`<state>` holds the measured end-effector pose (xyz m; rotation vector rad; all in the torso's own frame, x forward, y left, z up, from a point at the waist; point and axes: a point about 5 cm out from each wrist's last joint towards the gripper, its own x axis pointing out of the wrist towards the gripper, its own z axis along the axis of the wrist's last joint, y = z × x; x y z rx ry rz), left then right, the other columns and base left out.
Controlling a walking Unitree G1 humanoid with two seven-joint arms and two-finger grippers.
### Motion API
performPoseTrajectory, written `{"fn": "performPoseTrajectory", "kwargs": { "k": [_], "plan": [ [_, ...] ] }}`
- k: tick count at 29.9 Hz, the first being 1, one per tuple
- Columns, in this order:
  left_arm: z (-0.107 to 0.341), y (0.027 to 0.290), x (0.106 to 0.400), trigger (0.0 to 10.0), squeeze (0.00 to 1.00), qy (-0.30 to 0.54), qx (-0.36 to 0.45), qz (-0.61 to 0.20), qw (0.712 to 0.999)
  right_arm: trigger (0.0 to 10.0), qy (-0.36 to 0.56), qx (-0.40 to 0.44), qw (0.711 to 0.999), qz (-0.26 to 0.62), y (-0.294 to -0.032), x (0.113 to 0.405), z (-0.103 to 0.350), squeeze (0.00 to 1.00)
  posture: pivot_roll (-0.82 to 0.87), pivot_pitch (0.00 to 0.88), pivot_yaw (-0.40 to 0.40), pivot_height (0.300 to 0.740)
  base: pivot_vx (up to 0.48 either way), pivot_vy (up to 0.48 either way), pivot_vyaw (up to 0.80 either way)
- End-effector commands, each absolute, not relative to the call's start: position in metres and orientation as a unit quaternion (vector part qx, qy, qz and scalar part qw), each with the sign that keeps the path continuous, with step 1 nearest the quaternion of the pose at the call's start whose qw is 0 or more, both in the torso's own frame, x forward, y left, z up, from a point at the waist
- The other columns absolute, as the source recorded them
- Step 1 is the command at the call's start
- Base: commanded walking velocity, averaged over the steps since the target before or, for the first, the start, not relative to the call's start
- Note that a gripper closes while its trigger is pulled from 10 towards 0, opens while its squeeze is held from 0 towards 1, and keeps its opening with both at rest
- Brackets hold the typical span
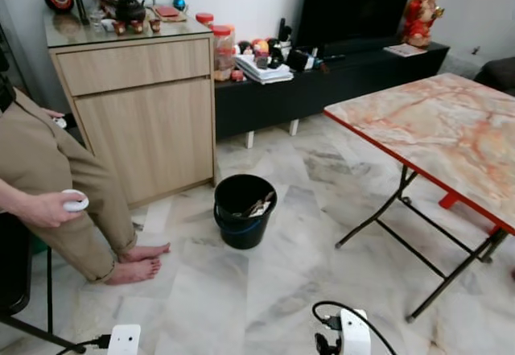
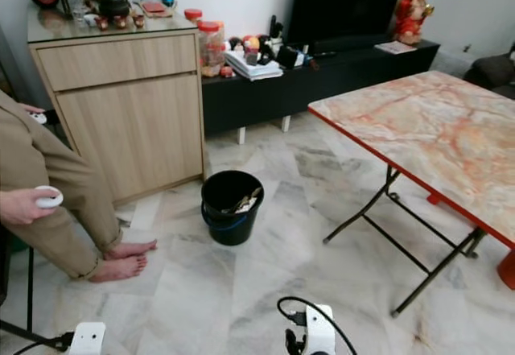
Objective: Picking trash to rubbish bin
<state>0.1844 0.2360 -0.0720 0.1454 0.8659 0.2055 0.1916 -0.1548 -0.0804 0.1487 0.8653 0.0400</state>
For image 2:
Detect crumpled trash pieces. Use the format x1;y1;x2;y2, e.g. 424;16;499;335
229;188;262;214

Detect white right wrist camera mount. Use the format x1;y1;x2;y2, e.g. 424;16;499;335
302;304;337;355

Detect black flat television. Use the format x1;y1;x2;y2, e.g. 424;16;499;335
286;0;409;51

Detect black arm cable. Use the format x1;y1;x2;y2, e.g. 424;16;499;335
276;295;359;355
12;331;73;355

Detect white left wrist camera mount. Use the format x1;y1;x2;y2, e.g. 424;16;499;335
69;321;108;355

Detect light wooden cabinet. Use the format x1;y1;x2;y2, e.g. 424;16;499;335
27;10;208;204

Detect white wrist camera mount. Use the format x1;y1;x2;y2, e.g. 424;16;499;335
69;321;108;355
302;304;337;355

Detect small black box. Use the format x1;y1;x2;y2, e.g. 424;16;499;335
275;44;303;70

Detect black metal chair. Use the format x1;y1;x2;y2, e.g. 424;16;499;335
0;226;67;348

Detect flat printed booklet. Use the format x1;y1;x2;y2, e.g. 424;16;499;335
374;40;418;56

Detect person's right hand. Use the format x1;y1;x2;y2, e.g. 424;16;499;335
3;186;59;228

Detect black low tv console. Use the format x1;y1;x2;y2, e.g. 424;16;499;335
200;39;442;145

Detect person in khaki trousers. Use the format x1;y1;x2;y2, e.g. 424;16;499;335
0;92;159;283

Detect stack of white books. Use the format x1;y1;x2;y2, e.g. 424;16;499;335
223;48;283;81

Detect red plastic stool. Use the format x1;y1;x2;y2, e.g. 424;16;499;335
497;246;515;291

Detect dark brown sofa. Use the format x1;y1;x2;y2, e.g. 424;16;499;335
463;43;515;100

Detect red gold lion figurine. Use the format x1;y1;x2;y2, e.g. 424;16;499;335
393;0;436;46

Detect tall red-lidded plastic jar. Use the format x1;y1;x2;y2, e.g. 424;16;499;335
197;20;227;79

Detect white handheld controller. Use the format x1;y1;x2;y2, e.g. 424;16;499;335
35;184;64;209
28;107;49;126

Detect black teapot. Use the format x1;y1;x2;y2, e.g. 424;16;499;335
97;0;133;23

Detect marble-top red folding table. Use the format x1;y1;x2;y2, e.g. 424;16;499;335
307;70;515;318

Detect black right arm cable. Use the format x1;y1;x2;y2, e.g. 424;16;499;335
276;295;359;355

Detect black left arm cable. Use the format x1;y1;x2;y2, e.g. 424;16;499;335
12;331;73;355

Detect flat red box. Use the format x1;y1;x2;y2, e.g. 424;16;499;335
140;0;171;17

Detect black plastic bucket bin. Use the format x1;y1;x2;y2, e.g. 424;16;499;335
200;170;266;247

